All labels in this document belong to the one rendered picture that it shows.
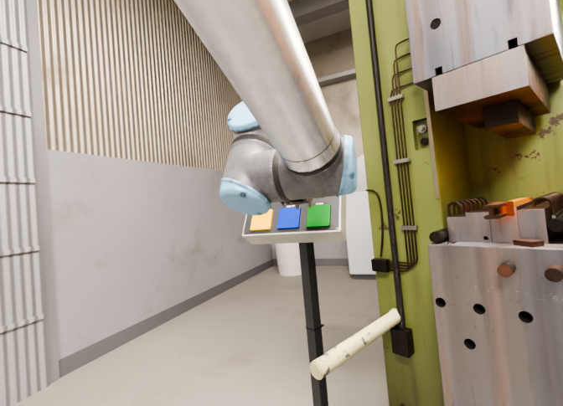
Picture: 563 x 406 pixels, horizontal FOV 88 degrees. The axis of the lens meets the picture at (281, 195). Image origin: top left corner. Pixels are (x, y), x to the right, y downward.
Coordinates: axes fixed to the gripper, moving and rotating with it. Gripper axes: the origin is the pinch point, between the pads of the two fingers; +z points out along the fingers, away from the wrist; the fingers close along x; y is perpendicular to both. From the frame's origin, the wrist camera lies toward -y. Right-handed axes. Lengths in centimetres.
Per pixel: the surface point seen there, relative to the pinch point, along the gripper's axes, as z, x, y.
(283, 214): 10.3, -11.9, -0.4
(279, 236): 12.6, -13.5, 6.3
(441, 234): 11.7, 33.1, 8.3
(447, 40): -12, 40, -37
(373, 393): 126, 0, 50
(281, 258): 320, -150, -92
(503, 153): 39, 60, -34
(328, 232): 11.3, 3.3, 6.2
